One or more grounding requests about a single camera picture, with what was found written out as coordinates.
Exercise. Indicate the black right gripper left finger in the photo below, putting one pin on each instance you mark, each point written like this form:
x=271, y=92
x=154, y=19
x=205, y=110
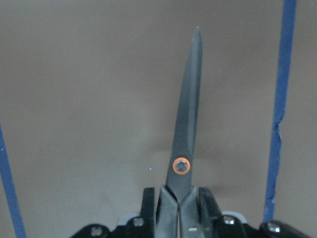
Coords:
x=148, y=213

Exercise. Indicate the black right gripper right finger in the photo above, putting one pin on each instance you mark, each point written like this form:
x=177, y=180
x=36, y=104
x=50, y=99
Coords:
x=209, y=213

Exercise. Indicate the grey orange handled scissors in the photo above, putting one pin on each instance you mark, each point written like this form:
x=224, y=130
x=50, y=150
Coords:
x=177, y=212

